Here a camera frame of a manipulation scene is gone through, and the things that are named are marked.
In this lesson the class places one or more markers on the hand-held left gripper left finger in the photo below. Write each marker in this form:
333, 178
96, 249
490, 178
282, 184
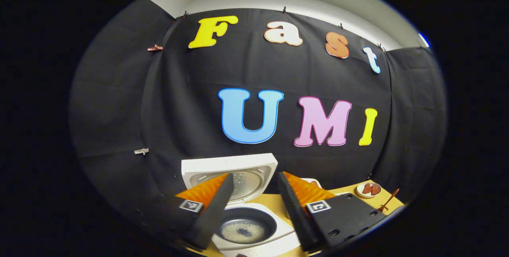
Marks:
216, 209

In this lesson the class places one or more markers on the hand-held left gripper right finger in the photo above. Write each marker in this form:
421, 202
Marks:
296, 213

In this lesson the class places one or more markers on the white rice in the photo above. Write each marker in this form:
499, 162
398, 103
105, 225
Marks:
242, 231

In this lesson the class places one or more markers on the white rice cooker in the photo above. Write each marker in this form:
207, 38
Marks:
254, 161

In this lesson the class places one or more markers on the brown wooden spoon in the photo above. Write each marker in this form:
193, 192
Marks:
389, 199

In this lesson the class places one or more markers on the white round plate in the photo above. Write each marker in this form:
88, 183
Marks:
360, 192

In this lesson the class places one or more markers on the red-brown meat slice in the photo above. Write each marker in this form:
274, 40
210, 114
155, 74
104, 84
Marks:
375, 190
366, 189

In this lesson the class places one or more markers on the silver clip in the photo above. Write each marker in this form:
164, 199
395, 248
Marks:
141, 151

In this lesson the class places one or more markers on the copper clip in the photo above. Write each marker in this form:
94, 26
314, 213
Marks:
155, 48

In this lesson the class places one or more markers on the short ceiling light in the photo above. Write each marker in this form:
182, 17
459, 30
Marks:
424, 40

